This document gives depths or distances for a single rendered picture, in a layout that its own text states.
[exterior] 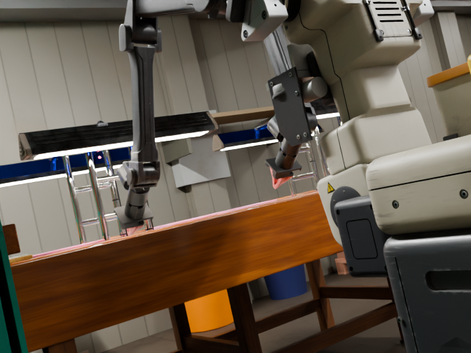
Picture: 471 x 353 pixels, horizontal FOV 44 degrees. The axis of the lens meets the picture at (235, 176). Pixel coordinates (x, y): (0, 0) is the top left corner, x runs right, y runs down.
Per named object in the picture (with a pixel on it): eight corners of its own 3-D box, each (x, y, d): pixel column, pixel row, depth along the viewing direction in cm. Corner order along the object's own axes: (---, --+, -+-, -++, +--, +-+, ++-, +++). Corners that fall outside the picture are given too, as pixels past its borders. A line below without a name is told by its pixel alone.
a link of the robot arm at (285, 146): (293, 140, 166) (308, 138, 169) (280, 126, 170) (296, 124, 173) (286, 159, 170) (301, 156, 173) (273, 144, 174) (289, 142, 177)
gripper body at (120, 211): (112, 212, 170) (115, 194, 165) (144, 205, 176) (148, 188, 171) (120, 227, 166) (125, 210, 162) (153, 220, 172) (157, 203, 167)
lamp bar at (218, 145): (324, 132, 290) (322, 118, 290) (221, 148, 256) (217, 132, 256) (315, 135, 297) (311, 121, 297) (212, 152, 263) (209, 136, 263)
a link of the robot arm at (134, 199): (134, 192, 159) (153, 189, 162) (125, 176, 163) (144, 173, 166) (130, 210, 164) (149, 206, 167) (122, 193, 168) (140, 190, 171)
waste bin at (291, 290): (293, 288, 477) (280, 228, 480) (324, 288, 444) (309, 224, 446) (250, 302, 455) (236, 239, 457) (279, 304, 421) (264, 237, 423)
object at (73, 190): (136, 258, 213) (110, 139, 215) (83, 271, 202) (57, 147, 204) (118, 259, 229) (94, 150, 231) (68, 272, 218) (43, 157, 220)
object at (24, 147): (219, 129, 190) (214, 107, 190) (26, 155, 156) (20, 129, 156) (207, 134, 197) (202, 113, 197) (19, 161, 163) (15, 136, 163)
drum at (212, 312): (220, 315, 429) (201, 230, 432) (251, 318, 394) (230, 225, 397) (172, 332, 407) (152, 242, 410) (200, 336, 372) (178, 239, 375)
